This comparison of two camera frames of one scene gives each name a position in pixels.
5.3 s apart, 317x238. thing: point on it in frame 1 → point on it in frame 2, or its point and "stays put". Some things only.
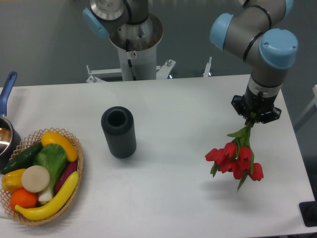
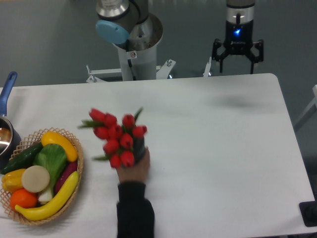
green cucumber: [23, 160] stays put
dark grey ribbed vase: [118, 124] → [138, 148]
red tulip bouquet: [236, 156] → [118, 148]
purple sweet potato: [70, 168] stays put
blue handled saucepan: [10, 140] stays put
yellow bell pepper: [12, 180] stays put
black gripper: [259, 104] → [238, 36]
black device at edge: [308, 210] stays put
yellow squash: [51, 137] stays put
